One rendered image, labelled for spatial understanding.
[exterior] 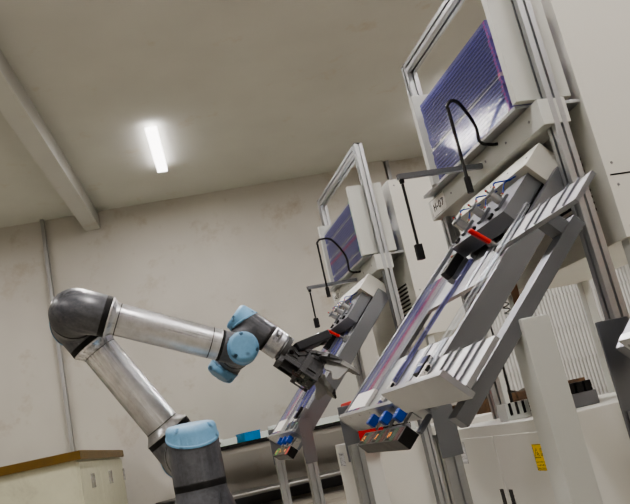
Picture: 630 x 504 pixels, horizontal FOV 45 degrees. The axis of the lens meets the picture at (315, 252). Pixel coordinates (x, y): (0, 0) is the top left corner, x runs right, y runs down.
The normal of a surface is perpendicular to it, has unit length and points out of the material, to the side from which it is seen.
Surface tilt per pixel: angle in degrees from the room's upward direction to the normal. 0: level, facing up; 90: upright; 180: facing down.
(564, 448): 90
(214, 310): 90
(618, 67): 90
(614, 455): 90
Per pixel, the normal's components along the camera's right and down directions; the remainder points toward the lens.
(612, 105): 0.21, -0.27
